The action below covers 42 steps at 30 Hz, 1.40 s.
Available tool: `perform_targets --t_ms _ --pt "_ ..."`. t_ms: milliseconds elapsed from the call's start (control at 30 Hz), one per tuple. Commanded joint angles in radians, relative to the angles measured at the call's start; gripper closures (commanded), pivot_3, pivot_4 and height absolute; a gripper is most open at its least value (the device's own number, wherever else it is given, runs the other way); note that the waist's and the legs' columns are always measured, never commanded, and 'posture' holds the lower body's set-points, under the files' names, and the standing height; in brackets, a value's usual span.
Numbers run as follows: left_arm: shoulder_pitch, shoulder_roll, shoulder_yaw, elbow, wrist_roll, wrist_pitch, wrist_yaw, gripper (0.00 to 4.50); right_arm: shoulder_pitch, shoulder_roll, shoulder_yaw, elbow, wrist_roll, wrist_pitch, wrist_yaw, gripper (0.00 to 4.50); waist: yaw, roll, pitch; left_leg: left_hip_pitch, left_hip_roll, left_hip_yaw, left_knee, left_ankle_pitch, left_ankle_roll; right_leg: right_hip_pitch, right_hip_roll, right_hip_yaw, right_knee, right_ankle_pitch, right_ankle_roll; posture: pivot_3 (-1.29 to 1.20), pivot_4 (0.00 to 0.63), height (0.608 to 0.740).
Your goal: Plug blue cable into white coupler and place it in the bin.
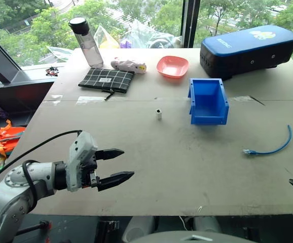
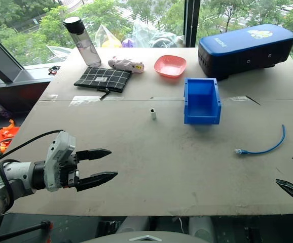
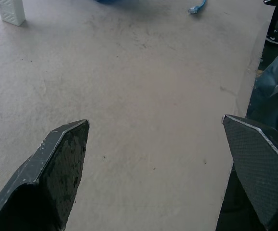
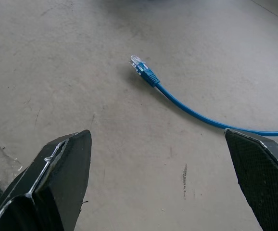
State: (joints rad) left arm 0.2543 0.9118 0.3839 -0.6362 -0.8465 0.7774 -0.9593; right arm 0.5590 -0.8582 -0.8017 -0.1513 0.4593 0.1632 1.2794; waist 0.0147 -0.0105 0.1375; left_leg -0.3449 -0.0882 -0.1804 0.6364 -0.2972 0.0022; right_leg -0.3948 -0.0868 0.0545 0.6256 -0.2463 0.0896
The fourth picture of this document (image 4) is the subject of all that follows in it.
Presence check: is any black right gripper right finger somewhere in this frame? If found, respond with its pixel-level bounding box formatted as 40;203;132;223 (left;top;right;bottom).
224;128;278;231

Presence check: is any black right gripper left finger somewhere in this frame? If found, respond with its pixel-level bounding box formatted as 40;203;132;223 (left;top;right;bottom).
0;129;92;231

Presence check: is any blue Ethernet cable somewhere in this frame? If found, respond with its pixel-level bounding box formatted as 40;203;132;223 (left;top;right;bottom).
128;54;278;137

